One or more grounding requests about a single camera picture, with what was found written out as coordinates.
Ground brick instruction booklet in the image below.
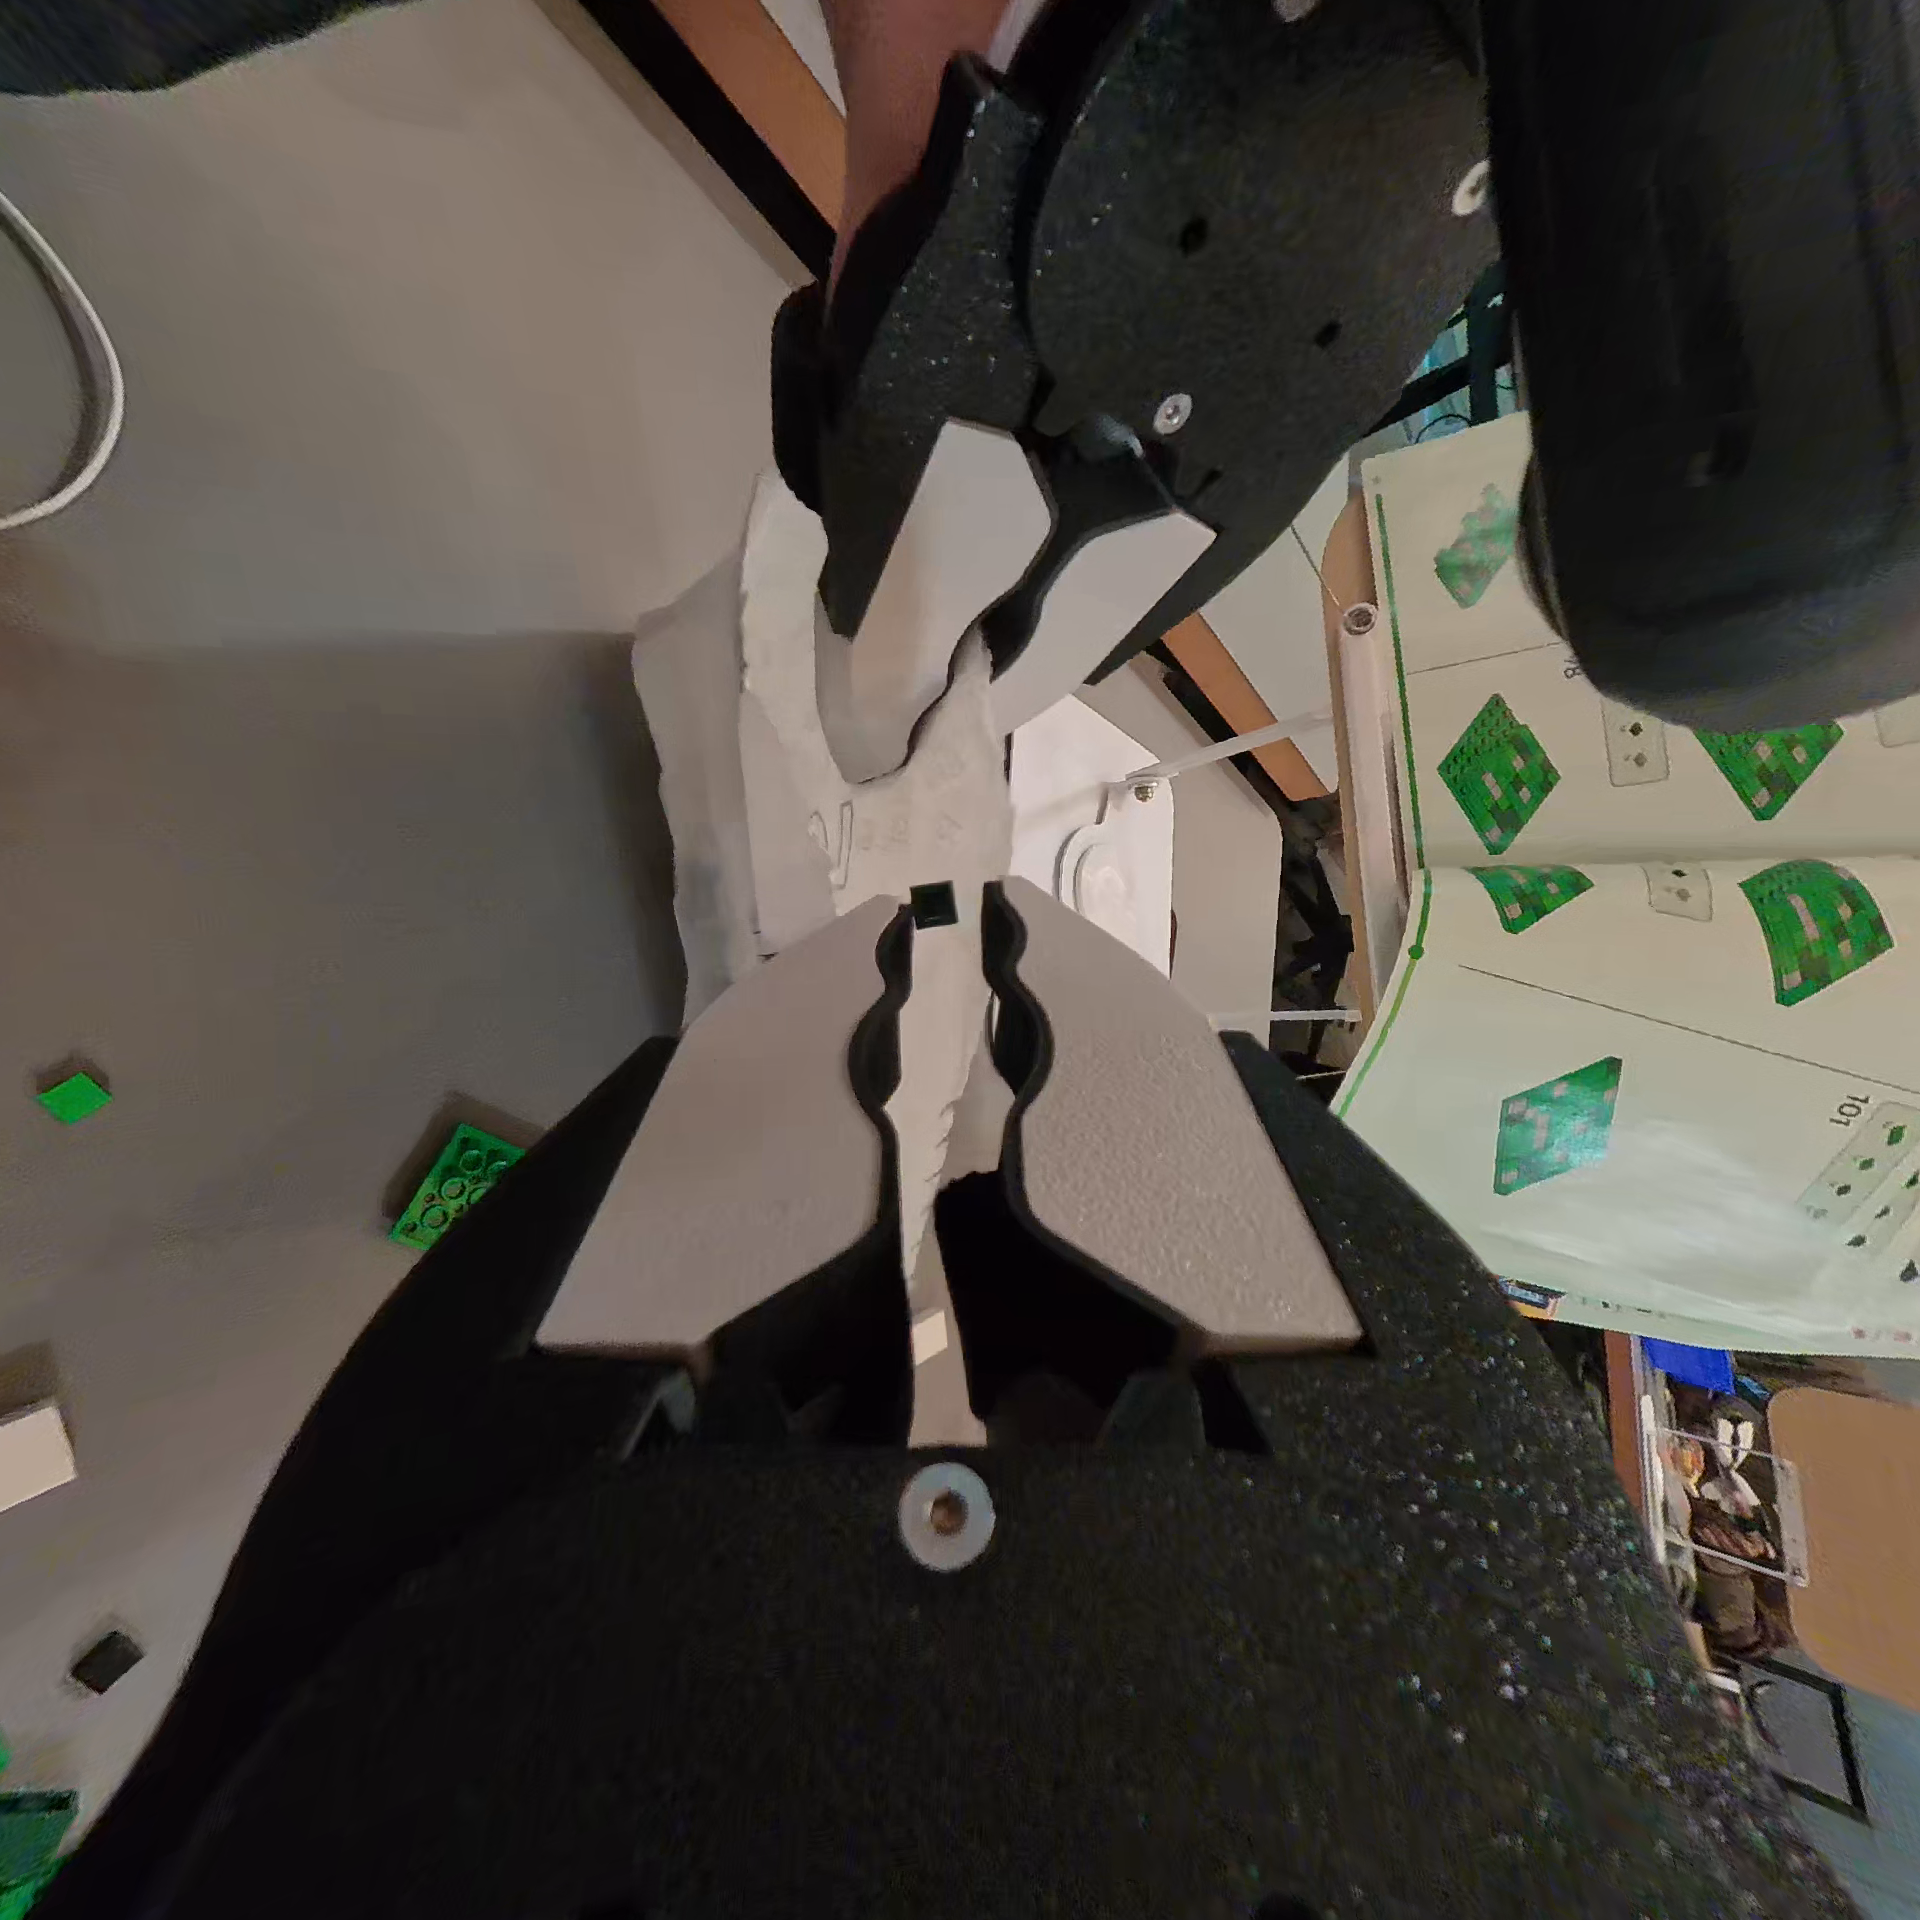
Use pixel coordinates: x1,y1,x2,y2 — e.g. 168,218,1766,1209
1325,410,1920,1359

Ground person's torso in ribbed sweater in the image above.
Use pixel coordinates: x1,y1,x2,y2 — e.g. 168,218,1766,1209
0,0,364,95

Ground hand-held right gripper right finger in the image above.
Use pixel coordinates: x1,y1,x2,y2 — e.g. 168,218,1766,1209
979,877,1367,1364

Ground large cream brick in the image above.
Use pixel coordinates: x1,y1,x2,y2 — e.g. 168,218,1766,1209
0,1394,81,1519

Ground grey desk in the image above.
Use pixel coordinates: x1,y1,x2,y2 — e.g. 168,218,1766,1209
0,0,1294,1849

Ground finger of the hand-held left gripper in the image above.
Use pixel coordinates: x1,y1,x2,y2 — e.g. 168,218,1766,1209
818,421,1061,785
979,510,1220,741

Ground white paper bag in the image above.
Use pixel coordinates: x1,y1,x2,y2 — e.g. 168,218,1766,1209
630,465,1037,1323

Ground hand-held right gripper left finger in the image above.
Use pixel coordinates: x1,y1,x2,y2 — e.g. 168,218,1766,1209
533,899,922,1371

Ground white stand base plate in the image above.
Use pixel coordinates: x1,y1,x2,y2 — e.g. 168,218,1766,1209
1002,486,1425,1051

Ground tan chair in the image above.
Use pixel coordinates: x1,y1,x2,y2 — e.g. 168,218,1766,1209
1766,1388,1920,1714

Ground person's left hand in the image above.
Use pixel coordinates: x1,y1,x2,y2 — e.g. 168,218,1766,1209
830,0,1037,278

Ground white cable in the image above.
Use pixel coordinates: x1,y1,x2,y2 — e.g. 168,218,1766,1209
0,187,127,532

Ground large green studded plate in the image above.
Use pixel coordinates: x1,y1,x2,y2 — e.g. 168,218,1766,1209
390,1122,529,1255

